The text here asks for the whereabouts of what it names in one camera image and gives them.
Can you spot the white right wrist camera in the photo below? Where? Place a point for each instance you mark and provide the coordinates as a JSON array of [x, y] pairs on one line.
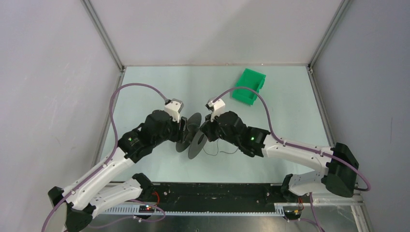
[[216, 107]]

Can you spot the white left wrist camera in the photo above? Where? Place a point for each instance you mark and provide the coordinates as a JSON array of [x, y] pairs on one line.
[[173, 108]]

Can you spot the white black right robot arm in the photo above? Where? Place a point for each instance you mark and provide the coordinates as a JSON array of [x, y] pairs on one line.
[[333, 168]]

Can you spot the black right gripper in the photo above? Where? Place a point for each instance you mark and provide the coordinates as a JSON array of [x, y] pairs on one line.
[[208, 128]]

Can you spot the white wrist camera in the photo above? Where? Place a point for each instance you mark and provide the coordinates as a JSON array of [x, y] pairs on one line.
[[216, 107], [173, 108]]

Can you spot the green plastic bin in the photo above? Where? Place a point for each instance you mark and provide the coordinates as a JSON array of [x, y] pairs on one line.
[[250, 79]]

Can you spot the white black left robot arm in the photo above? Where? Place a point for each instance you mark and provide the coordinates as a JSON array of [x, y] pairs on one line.
[[79, 203]]

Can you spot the black cable spool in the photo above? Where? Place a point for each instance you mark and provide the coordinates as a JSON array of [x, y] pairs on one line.
[[195, 139]]

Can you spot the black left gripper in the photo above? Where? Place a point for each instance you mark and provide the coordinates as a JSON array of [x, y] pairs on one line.
[[180, 134]]

